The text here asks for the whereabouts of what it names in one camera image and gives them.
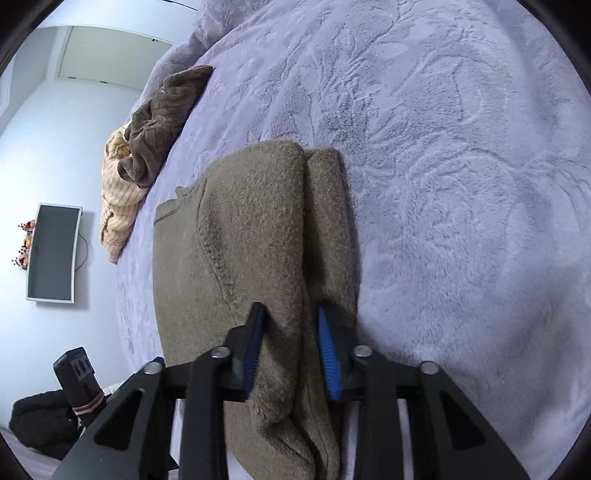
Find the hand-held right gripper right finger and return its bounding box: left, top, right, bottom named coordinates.
left=318, top=302, right=532, bottom=480

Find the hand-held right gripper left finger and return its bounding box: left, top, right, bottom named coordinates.
left=51, top=302, right=267, bottom=480

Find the tan knit sweater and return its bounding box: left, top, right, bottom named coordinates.
left=151, top=140, right=362, bottom=480

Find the black cloth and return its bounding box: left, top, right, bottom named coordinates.
left=9, top=390, right=86, bottom=460

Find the orange flower decoration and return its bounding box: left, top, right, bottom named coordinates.
left=10, top=220, right=37, bottom=275

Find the cream striped sweater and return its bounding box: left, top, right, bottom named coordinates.
left=100, top=126, right=149, bottom=265

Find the lavender plush blanket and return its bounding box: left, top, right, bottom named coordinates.
left=113, top=0, right=591, bottom=480

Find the dark brown knit sweater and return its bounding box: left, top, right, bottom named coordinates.
left=117, top=65, right=214, bottom=189

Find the white door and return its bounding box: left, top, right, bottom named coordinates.
left=56, top=25, right=174, bottom=88

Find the wall-mounted flat screen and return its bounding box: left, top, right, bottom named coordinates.
left=25, top=203, right=84, bottom=304

